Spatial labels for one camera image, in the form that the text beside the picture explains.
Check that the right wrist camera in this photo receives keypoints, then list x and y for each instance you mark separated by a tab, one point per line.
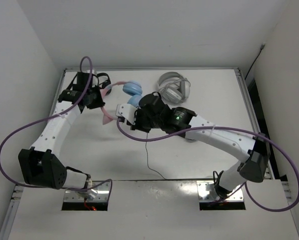
127	112

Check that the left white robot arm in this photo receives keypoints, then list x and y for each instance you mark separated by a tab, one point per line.
40	164

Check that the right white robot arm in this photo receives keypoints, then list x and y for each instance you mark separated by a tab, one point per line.
252	153

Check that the brown silver headphones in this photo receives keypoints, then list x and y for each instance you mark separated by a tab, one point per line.
190	140

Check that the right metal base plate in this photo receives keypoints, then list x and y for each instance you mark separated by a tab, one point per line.
207	193

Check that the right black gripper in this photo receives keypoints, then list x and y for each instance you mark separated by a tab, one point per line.
136	126

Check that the metal base plate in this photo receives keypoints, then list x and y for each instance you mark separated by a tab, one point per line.
207	193
99	194

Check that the pink blue cat-ear headphones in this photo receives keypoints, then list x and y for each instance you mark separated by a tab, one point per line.
131	88

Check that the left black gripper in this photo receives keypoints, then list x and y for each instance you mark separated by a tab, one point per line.
99	102

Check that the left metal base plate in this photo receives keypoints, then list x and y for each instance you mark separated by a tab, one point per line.
99	194

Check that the black Panasonic headphones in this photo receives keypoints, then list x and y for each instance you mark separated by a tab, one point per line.
103	83

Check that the white grey headphones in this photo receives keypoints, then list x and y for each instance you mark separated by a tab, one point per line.
174	87

